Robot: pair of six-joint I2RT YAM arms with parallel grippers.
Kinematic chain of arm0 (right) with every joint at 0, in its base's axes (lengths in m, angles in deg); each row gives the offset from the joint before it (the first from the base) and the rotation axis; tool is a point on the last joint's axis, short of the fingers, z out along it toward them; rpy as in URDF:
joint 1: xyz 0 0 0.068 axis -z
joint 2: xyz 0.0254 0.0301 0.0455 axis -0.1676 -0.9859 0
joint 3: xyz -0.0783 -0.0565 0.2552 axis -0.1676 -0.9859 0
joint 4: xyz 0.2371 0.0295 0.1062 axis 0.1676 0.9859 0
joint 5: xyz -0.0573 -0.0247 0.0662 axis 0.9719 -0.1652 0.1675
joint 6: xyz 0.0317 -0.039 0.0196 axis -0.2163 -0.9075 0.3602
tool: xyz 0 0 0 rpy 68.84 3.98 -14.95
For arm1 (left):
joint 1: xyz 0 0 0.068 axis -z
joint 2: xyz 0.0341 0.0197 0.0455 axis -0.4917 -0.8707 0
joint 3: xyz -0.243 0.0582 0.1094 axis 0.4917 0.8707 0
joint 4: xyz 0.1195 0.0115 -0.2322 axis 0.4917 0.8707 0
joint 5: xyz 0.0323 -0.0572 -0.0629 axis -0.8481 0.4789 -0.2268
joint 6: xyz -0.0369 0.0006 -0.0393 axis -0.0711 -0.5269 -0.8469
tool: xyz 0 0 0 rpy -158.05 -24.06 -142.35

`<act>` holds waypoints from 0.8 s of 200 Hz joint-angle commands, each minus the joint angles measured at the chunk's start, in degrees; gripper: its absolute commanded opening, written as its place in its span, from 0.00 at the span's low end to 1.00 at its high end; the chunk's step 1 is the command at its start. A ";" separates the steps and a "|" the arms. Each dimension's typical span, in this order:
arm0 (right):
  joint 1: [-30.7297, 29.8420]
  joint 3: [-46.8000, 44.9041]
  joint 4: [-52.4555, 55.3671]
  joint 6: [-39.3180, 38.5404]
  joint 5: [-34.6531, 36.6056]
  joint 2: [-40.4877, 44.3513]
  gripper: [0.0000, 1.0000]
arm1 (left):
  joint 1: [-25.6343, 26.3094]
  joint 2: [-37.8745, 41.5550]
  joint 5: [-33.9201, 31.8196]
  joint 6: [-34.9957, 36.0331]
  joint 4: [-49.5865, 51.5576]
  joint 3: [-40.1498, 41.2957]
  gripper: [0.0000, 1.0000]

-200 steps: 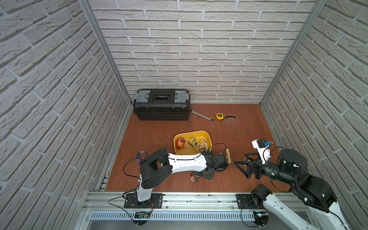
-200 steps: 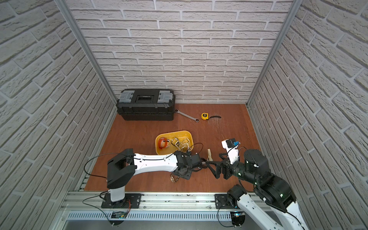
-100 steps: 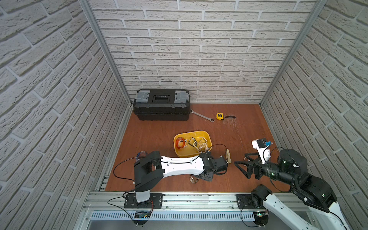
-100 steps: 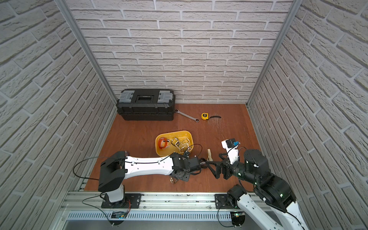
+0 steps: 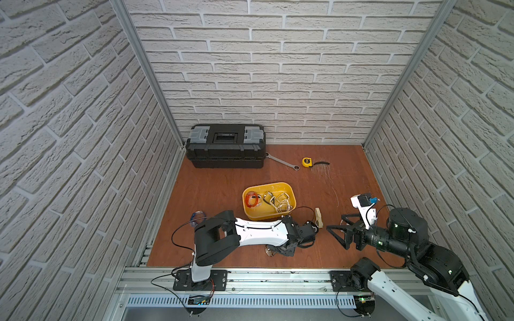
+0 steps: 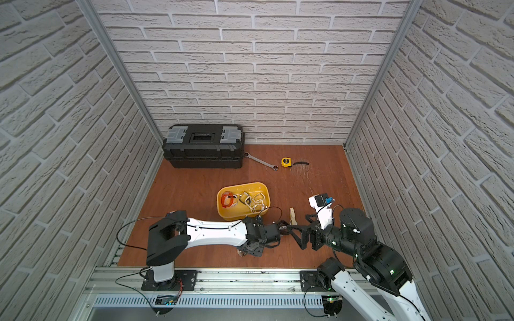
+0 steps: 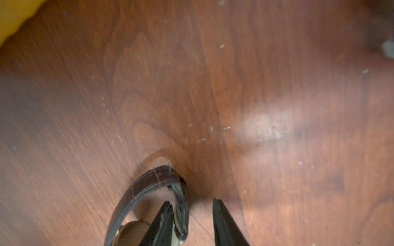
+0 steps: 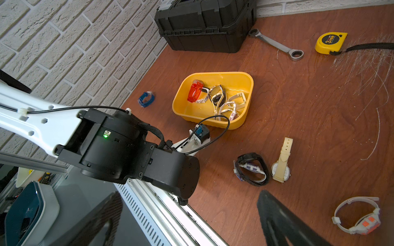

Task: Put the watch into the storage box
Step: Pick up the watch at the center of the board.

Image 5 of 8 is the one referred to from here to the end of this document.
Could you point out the grey white band watch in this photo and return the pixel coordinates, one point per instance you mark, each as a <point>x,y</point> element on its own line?
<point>268,197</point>

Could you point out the red orange glasses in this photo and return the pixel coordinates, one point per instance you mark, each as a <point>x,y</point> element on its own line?
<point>252,199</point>

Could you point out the yellow plastic storage box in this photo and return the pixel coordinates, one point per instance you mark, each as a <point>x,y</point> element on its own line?
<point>268,211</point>

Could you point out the beige strap watch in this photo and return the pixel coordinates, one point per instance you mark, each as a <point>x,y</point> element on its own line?
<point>283,197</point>

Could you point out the cream pink strap watch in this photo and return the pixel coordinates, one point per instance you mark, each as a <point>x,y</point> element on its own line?
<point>318,218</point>

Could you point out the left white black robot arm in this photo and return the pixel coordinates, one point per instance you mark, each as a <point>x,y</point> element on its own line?
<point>218,236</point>

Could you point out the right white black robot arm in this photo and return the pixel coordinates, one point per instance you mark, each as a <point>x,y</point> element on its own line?
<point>440,269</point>

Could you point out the silver combination wrench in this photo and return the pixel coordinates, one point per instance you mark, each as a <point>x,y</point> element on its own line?
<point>283,162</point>

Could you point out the yellow tape measure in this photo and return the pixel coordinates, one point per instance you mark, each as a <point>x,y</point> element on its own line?
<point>307,162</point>

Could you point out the black grey toolbox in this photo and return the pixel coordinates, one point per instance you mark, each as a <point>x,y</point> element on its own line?
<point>226,146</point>

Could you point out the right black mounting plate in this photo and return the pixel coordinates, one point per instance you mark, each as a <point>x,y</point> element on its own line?
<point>345,281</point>

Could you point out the left controller board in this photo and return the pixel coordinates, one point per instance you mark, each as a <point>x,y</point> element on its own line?
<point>197,304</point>

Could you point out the controller board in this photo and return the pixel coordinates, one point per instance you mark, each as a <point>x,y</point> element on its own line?
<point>365,305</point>
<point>197,304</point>

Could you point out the right controller board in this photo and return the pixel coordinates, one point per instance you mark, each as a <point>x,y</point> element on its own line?
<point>365,305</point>

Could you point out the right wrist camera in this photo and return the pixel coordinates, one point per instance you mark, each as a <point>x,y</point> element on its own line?
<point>365,203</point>

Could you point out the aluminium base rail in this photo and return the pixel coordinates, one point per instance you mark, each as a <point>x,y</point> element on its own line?
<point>258,281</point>

